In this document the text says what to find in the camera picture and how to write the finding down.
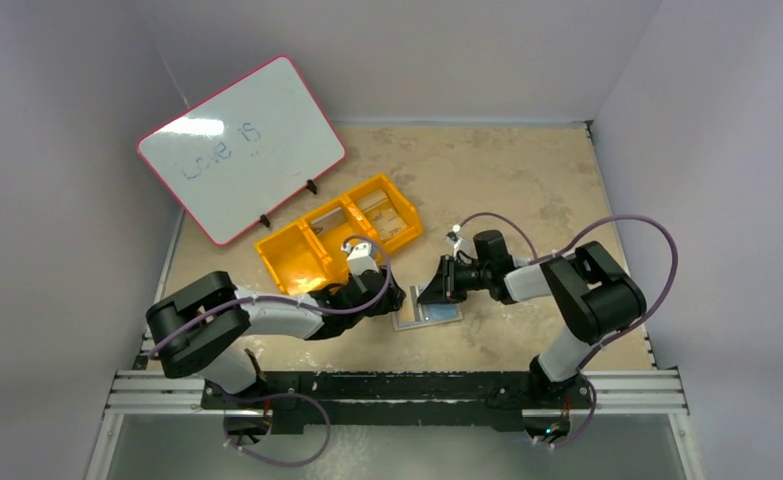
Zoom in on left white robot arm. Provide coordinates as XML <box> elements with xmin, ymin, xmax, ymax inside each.
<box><xmin>145</xmin><ymin>267</ymin><xmax>407</xmax><ymax>394</ymax></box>

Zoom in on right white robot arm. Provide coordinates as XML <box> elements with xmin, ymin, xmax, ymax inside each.
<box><xmin>417</xmin><ymin>230</ymin><xmax>647</xmax><ymax>390</ymax></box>

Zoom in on card in middle compartment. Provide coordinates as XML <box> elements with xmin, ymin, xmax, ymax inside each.
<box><xmin>309</xmin><ymin>207</ymin><xmax>347</xmax><ymax>236</ymax></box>

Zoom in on cards in right compartment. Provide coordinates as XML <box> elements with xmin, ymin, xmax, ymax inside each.
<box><xmin>355</xmin><ymin>190</ymin><xmax>408</xmax><ymax>241</ymax></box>

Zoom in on yellow plastic compartment tray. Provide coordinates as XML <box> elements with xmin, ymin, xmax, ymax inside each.
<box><xmin>255</xmin><ymin>174</ymin><xmax>424</xmax><ymax>295</ymax></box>

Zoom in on black whiteboard stand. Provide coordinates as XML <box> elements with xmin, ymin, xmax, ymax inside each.
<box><xmin>259</xmin><ymin>179</ymin><xmax>318</xmax><ymax>229</ymax></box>

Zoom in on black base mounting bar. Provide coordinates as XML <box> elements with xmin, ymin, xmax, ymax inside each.
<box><xmin>201</xmin><ymin>370</ymin><xmax>596</xmax><ymax>436</ymax></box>

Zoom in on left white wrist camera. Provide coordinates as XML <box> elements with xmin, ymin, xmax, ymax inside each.
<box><xmin>342</xmin><ymin>241</ymin><xmax>379</xmax><ymax>277</ymax></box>

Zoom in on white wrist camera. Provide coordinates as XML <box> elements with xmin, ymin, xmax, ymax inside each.
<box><xmin>447</xmin><ymin>224</ymin><xmax>464</xmax><ymax>256</ymax></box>
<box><xmin>342</xmin><ymin>241</ymin><xmax>379</xmax><ymax>277</ymax></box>

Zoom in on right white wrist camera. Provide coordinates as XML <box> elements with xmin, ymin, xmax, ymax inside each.
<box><xmin>447</xmin><ymin>224</ymin><xmax>464</xmax><ymax>256</ymax></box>

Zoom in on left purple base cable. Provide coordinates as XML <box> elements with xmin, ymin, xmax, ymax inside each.
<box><xmin>221</xmin><ymin>388</ymin><xmax>335</xmax><ymax>468</ymax></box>

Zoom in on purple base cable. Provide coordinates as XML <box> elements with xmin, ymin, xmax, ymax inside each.
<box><xmin>221</xmin><ymin>388</ymin><xmax>335</xmax><ymax>468</ymax></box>
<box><xmin>533</xmin><ymin>394</ymin><xmax>598</xmax><ymax>450</ymax></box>

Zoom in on white board with pink frame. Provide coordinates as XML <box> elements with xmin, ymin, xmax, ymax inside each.
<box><xmin>136</xmin><ymin>56</ymin><xmax>346</xmax><ymax>246</ymax></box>

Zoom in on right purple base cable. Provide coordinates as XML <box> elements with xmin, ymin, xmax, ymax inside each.
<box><xmin>533</xmin><ymin>394</ymin><xmax>598</xmax><ymax>450</ymax></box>

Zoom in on aluminium rail frame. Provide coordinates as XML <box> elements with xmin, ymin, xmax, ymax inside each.
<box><xmin>87</xmin><ymin>124</ymin><xmax>691</xmax><ymax>479</ymax></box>

